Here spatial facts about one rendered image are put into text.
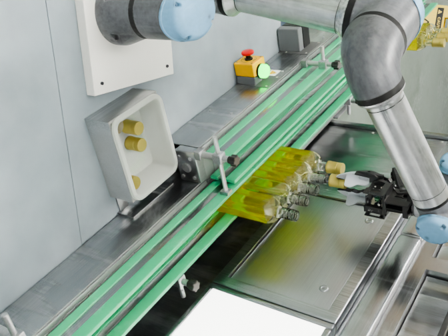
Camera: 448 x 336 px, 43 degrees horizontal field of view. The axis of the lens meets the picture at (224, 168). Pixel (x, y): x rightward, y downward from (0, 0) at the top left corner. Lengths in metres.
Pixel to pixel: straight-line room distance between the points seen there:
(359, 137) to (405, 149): 0.93
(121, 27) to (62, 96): 0.20
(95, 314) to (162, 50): 0.67
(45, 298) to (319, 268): 0.65
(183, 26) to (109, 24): 0.19
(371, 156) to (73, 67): 1.05
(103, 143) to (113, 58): 0.20
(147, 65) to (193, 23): 0.27
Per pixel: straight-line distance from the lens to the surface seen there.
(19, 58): 1.24
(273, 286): 1.44
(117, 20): 1.30
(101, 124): 1.32
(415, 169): 1.17
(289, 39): 1.99
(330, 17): 1.20
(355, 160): 1.94
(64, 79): 1.31
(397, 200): 1.43
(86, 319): 1.25
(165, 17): 1.21
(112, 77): 1.37
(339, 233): 1.57
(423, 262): 1.51
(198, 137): 1.54
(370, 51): 1.07
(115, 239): 1.40
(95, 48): 1.33
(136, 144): 1.40
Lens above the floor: 1.76
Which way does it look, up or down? 34 degrees down
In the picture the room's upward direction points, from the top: 101 degrees clockwise
